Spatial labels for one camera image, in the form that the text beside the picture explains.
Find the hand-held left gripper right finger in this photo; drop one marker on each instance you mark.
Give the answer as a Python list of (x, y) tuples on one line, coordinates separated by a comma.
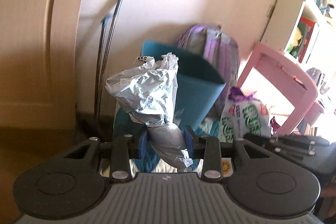
[(188, 142)]

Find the yellow green plush toy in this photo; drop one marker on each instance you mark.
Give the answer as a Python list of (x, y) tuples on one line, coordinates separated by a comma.
[(295, 40)]

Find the teal white zigzag quilt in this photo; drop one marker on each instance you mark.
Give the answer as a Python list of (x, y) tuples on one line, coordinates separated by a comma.
[(122, 129)]

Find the pink chair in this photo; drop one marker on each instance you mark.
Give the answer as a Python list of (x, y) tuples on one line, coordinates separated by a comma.
[(283, 64)]

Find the silver white bag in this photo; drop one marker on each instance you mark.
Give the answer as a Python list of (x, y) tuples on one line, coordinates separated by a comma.
[(147, 90)]

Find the red picture box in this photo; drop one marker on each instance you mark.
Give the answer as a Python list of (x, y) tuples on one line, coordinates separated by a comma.
[(308, 35)]

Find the teal bin with deer print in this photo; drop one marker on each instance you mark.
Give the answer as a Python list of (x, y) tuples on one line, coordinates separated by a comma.
[(199, 87)]

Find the purple grey backpack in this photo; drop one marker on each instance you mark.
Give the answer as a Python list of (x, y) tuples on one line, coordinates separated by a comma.
[(210, 40)]

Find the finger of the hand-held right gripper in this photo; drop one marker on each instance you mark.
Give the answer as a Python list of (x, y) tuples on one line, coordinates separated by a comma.
[(294, 140), (291, 153)]

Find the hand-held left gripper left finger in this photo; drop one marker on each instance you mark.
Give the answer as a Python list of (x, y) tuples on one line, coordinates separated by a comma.
[(144, 145)]

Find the cream panelled door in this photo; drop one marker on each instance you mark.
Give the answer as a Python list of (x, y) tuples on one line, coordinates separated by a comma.
[(26, 43)]

